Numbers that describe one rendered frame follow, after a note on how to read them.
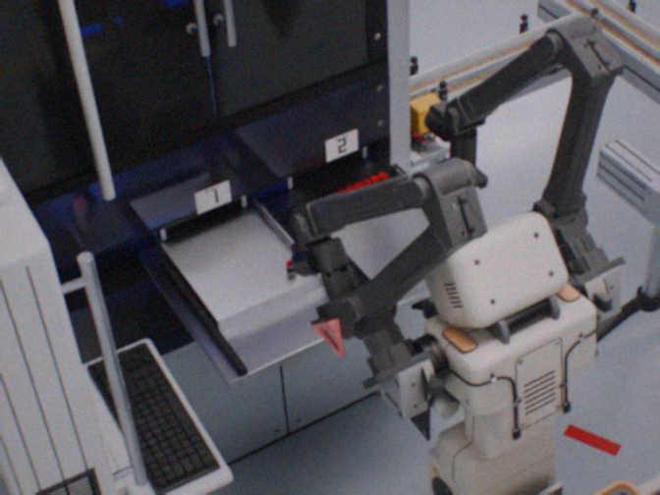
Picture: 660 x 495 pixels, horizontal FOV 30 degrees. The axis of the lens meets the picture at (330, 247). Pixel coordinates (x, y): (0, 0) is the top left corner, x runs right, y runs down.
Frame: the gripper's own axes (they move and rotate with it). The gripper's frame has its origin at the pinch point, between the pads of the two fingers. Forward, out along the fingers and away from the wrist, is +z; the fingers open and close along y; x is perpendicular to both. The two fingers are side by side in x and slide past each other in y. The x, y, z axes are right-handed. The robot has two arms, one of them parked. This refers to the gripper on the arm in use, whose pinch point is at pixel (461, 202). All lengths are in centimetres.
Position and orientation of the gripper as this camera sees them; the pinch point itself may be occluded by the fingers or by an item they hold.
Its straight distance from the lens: 265.5
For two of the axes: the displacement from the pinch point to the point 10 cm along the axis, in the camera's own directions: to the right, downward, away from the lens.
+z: 0.5, 7.2, 6.9
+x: -8.6, 3.8, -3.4
